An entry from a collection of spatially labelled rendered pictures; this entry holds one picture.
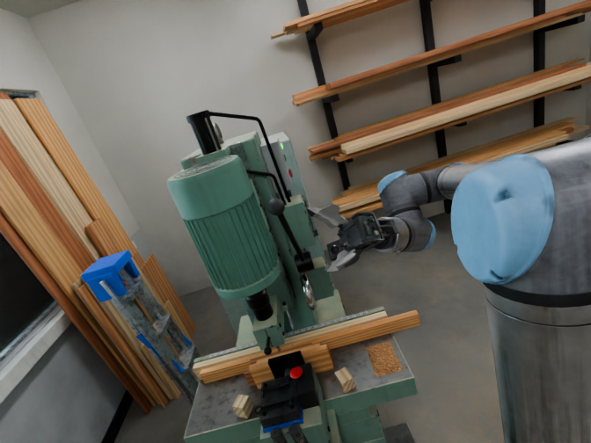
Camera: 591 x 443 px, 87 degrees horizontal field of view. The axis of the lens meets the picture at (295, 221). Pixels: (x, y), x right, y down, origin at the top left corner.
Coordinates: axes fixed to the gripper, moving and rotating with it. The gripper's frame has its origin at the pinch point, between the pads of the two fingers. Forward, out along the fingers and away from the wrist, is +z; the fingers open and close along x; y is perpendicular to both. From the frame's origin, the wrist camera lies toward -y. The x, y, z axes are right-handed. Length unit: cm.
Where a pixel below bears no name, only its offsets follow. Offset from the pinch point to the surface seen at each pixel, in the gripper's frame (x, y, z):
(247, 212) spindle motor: -9.7, -5.6, 11.4
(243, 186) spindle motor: -14.2, -2.2, 12.9
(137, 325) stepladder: -9, -114, 22
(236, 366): 20.0, -45.3, 4.7
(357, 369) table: 28.6, -20.3, -18.5
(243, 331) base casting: 7, -73, -11
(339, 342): 20.9, -26.1, -19.7
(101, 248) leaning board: -74, -173, 35
